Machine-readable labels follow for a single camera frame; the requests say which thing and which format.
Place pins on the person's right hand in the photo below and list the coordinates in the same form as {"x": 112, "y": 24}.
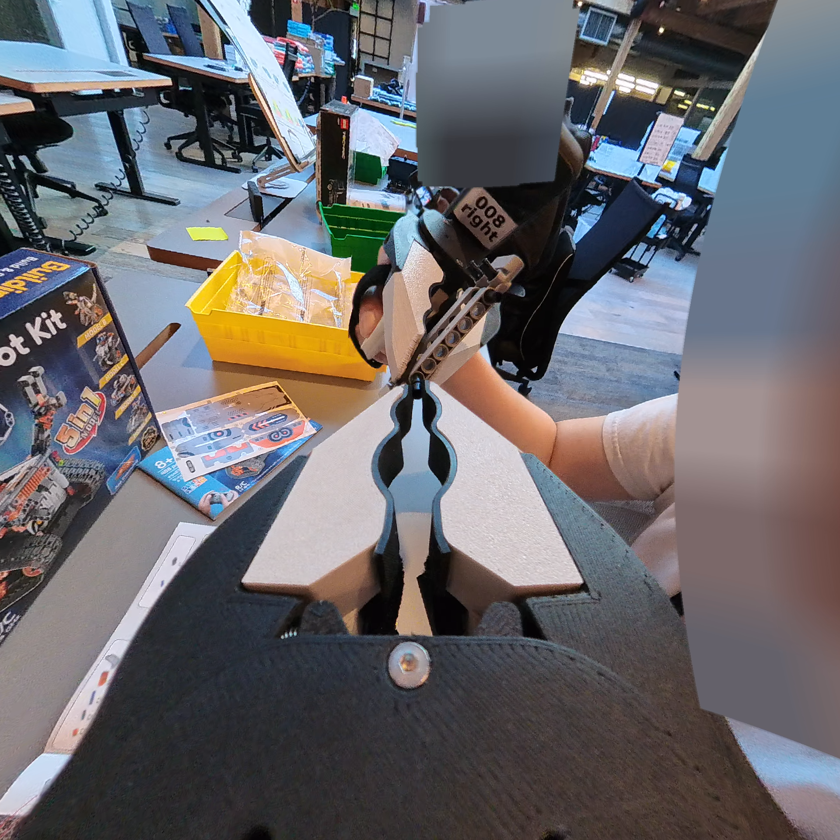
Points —
{"x": 374, "y": 321}

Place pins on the blue robot kit box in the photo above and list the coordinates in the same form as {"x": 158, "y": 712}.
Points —
{"x": 52, "y": 420}

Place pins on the open instruction booklet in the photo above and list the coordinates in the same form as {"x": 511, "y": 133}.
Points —
{"x": 98, "y": 656}

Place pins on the wood-edged neighbouring desk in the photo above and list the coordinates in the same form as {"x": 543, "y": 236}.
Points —
{"x": 197, "y": 253}

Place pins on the green bin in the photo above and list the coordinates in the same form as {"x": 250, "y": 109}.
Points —
{"x": 358, "y": 233}

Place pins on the yellow bag bin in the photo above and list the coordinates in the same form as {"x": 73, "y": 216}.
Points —
{"x": 282, "y": 341}

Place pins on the pile of clear plastic bags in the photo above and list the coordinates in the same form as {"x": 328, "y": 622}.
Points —
{"x": 295, "y": 282}

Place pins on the light grey holed beam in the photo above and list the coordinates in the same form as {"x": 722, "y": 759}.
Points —
{"x": 459, "y": 325}

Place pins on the black product box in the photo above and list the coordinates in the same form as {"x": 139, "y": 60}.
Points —
{"x": 336, "y": 154}

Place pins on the person's right forearm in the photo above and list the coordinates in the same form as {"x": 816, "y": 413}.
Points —
{"x": 518, "y": 420}

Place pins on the sticker sheet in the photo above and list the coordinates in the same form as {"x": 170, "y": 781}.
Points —
{"x": 229, "y": 426}

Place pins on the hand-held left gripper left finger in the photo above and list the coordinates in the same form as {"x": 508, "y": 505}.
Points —
{"x": 321, "y": 525}

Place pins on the small green box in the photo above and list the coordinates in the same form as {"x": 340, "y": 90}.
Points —
{"x": 367, "y": 167}

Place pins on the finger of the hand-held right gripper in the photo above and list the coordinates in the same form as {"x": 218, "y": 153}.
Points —
{"x": 410, "y": 302}
{"x": 469, "y": 344}

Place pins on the empty office desk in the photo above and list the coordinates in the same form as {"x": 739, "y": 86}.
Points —
{"x": 79, "y": 72}

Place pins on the blue cover booklet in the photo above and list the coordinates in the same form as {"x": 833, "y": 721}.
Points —
{"x": 197, "y": 489}

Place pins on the yellow sticky note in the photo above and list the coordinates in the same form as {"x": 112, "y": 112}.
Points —
{"x": 207, "y": 233}

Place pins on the tilted instruction board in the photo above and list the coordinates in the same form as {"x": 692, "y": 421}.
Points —
{"x": 262, "y": 79}

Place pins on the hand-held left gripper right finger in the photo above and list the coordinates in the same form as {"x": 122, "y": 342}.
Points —
{"x": 505, "y": 525}

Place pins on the black connector pin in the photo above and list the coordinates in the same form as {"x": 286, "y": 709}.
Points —
{"x": 417, "y": 387}

